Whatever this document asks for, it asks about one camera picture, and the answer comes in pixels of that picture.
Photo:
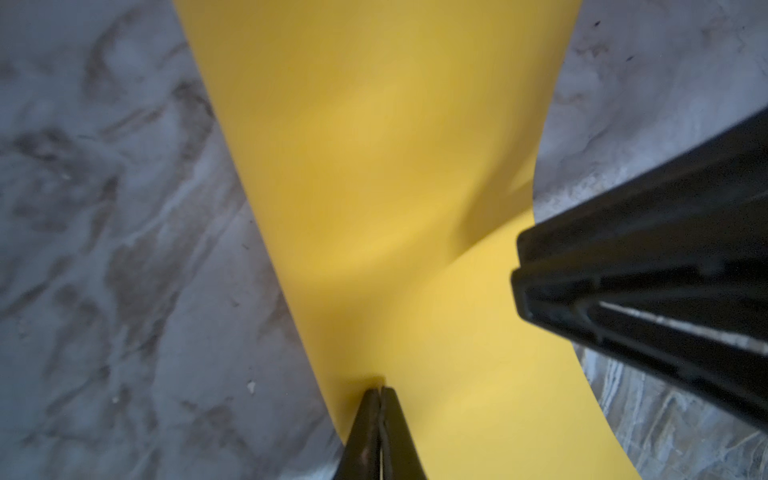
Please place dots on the yellow square paper sheet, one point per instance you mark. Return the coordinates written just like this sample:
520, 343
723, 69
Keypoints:
387, 150

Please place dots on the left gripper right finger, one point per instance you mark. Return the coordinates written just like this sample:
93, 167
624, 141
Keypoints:
399, 457

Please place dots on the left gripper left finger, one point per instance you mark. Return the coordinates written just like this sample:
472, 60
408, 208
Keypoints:
361, 456

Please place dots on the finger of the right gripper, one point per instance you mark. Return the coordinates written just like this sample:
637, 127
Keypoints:
666, 322
727, 169

